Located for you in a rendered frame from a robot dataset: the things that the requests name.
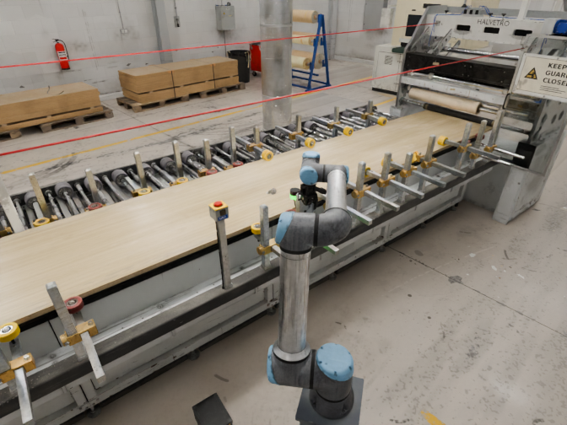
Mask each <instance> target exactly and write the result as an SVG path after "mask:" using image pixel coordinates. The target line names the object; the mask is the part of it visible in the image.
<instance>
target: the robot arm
mask: <svg viewBox="0 0 567 425"><path fill-rule="evenodd" d="M348 179H349V168H348V166H347V165H343V164H342V165H338V164H320V154H319V153H318V152H315V151H306V152H303V155H302V164H301V168H300V180H301V181H302V184H300V192H298V201H300V200H301V201H302V202H303V204H304V206H303V207H302V210H303V211H304V210H306V212H283V213H282V214H281V215H280V218H279V220H278V227H277V232H276V237H275V243H276V244H278V245H279V249H280V274H279V308H278V339H277V340H276V341H275V343H274V344H273V345H271V346H270V348H269V350H268V355H267V378H268V380H269V382H270V383H272V384H276V385H285V386H292V387H299V388H306V389H310V393H309V399H310V404H311V406H312V408H313V409H314V410H315V412H316V413H317V414H319V415H320V416H322V417H324V418H327V419H333V420H334V419H340V418H342V417H345V416H347V415H348V414H349V413H350V411H351V409H352V407H353V404H354V393H353V390H352V388H351V384H352V378H353V374H354V360H353V357H352V355H351V354H350V352H349V351H348V349H346V348H345V347H343V346H342V345H339V344H335V343H327V344H324V345H322V346H321V347H320V348H319V349H318V350H316V349H311V347H310V344H309V342H308V341H307V340H306V326H307V310H308V296H309V281H310V265H311V249H312V246H315V247H325V246H329V245H334V244H336V243H337V242H339V241H341V240H343V239H344V238H345V237H346V236H347V235H348V234H349V232H350V230H351V228H352V218H351V216H350V214H349V212H348V211H347V189H346V184H348ZM318 182H323V183H327V189H324V188H322V187H319V186H316V184H317V183H318ZM317 191H318V192H319V193H321V194H324V195H326V194H327V197H326V207H325V211H324V212H323V213H321V214H318V213H313V212H314V211H315V210H316V208H317V206H318V197H317V194H316V192H317ZM299 195H300V199H299Z"/></svg>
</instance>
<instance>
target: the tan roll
mask: <svg viewBox="0 0 567 425"><path fill-rule="evenodd" d="M403 92H404V93H408V95H409V98H411V99H415V100H421V101H424V102H428V103H431V104H435V105H441V106H444V107H448V108H452V109H455V110H461V111H465V112H468V113H472V114H475V115H477V114H479V113H480V111H484V112H488V113H491V114H496V115H497V112H498V111H497V110H491V109H487V108H483V107H480V105H481V103H482V102H479V101H475V100H468V99H464V98H460V97H456V96H452V95H448V94H442V93H438V92H434V91H430V90H426V89H419V88H415V87H412V88H411V89H410V90H407V89H404V91H403Z"/></svg>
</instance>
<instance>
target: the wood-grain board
mask: <svg viewBox="0 0 567 425"><path fill-rule="evenodd" d="M465 127H466V124H464V123H461V122H457V121H452V120H448V119H446V118H442V117H438V116H433V115H430V114H427V113H423V112H418V113H415V114H412V115H409V116H404V117H401V118H398V119H395V120H392V121H387V122H386V124H385V125H384V126H381V125H375V126H370V127H367V128H365V129H362V130H358V131H356V132H353V134H352V135H351V136H350V137H349V136H346V135H342V136H339V137H334V138H331V139H328V140H325V141H322V142H319V143H316V144H315V146H314V147H313V148H308V147H306V146H305V147H303V148H297V149H295V150H291V151H288V152H286V153H281V154H278V155H275V156H273V159H272V160H270V161H266V160H265V159H261V160H258V161H255V162H252V163H249V164H244V165H242V166H238V167H235V168H233V169H227V170H225V171H221V172H218V173H216V174H212V175H208V176H204V177H202V178H199V179H195V180H191V181H188V182H185V183H182V184H179V185H176V186H172V187H168V188H165V189H163V190H159V191H155V192H151V193H149V194H146V195H142V196H138V197H134V198H132V199H129V200H125V201H123V202H118V203H115V204H112V205H109V206H106V207H101V208H98V209H95V210H93V211H89V212H85V213H81V214H79V215H76V216H72V217H70V218H64V219H62V220H59V221H56V222H53V223H48V224H45V225H42V226H39V227H36V228H33V229H28V230H25V231H22V232H19V233H17V234H11V235H9V236H5V237H2V238H0V326H1V325H4V324H6V323H8V322H15V323H16V324H17V325H19V324H21V323H24V322H26V321H28V320H31V319H34V318H35V317H38V316H40V315H43V314H45V313H48V312H50V311H53V310H54V309H55V307H54V305H53V303H52V301H51V298H50V296H49V294H48V292H47V291H46V284H47V283H49V282H54V281H55V282H56V284H57V287H58V289H59V291H60V294H61V295H62V299H63V301H65V300H66V299H69V298H71V297H73V296H79V297H81V298H85V297H87V296H90V295H91V294H93V293H97V292H99V291H101V290H104V289H106V288H109V287H111V286H114V285H116V284H118V283H120V282H124V281H126V280H128V279H130V278H133V277H136V276H138V275H140V274H143V273H145V272H148V271H151V270H153V269H154V268H157V267H159V266H163V265H165V264H167V263H169V262H172V261H175V260H177V259H180V258H182V257H184V256H187V255H190V254H191V253H194V252H196V251H199V250H201V249H204V248H206V247H209V246H210V245H214V244H216V243H218V239H217V231H216V224H215V221H214V220H213V219H212V218H211V217H210V214H209V207H208V204H210V203H213V202H217V201H220V200H221V201H223V202H224V203H225V204H227V205H228V208H229V218H226V219H225V220H224V221H225V229H226V238H227V239H228V238H230V237H233V236H235V235H237V234H241V233H243V232H245V231H247V230H249V229H251V226H252V225H253V224H254V223H260V210H259V206H261V205H262V204H265V205H267V206H268V219H269V222H270V221H272V220H274V219H276V218H280V215H281V214H282V213H283V212H285V211H286V210H289V209H294V210H296V209H295V205H294V200H293V199H290V197H289V194H290V189H291V188H295V187H296V188H299V189H300V184H302V181H301V180H300V168H301V164H302V155H303V152H306V151H315V152H318V153H319V154H320V164H338V165H342V164H343V165H347V166H348V168H349V179H348V180H349V181H351V182H353V183H354V184H356V179H357V172H358V164H359V162H361V161H364V162H366V166H369V167H370V168H371V170H373V171H375V172H376V173H378V174H380V175H381V171H382V166H381V160H382V159H383V158H384V154H385V153H386V152H390V153H392V155H391V158H392V160H393V162H396V163H398V164H401V165H403V166H404V163H405V158H406V154H407V153H409V152H411V153H414V152H416V151H418V153H420V152H421V154H422V155H423V156H424V158H425V154H426V150H427V146H428V141H429V136H430V135H436V139H435V146H434V150H433V154H434V153H438V152H440V151H442V150H445V149H447V148H450V147H452V146H451V145H449V144H446V145H445V146H441V145H439V144H438V143H437V141H438V138H439V137H440V136H444V137H448V139H449V140H452V141H454V142H457V143H460V142H461V140H462V137H463V133H464V130H465ZM272 188H275V190H276V192H277V193H276V194H274V195H272V194H269V195H268V194H267V193H266V192H268V191H269V190H270V189H272Z"/></svg>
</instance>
